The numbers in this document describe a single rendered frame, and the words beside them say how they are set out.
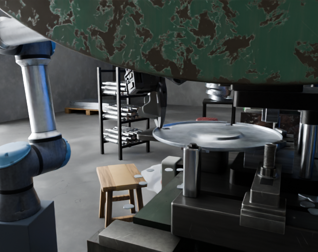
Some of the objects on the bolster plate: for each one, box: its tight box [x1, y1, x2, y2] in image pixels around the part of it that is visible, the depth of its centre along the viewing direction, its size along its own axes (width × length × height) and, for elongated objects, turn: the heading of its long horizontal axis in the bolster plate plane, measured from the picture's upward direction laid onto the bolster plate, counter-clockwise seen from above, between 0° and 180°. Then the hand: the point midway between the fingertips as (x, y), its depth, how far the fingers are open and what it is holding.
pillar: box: [297, 112, 304, 155], centre depth 67 cm, size 2×2×14 cm
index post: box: [183, 143, 202, 198], centre depth 52 cm, size 3×3×10 cm
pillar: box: [299, 124, 318, 179], centre depth 53 cm, size 2×2×14 cm
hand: (162, 123), depth 74 cm, fingers closed
